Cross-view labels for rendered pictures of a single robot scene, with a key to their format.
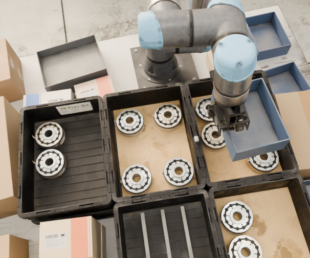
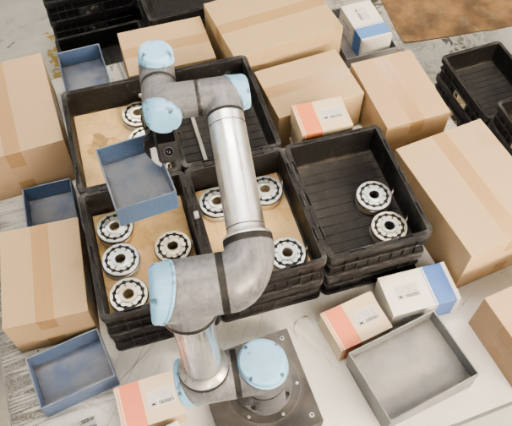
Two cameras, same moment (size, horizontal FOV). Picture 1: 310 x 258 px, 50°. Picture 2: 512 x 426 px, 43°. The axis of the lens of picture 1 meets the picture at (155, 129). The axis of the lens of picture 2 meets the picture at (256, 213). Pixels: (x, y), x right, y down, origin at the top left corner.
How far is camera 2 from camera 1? 148 cm
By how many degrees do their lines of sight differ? 58
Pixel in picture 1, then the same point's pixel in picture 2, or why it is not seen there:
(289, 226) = (95, 171)
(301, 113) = (56, 286)
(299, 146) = (68, 243)
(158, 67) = not seen: hidden behind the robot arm
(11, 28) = not seen: outside the picture
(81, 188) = (329, 182)
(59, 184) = (356, 182)
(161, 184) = not seen: hidden behind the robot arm
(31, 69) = (486, 375)
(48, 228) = (342, 121)
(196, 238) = (193, 152)
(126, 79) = (318, 373)
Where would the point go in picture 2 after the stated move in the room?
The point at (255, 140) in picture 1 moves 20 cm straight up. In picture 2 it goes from (129, 170) to (115, 117)
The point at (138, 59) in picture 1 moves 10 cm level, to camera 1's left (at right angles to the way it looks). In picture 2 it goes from (303, 395) to (340, 386)
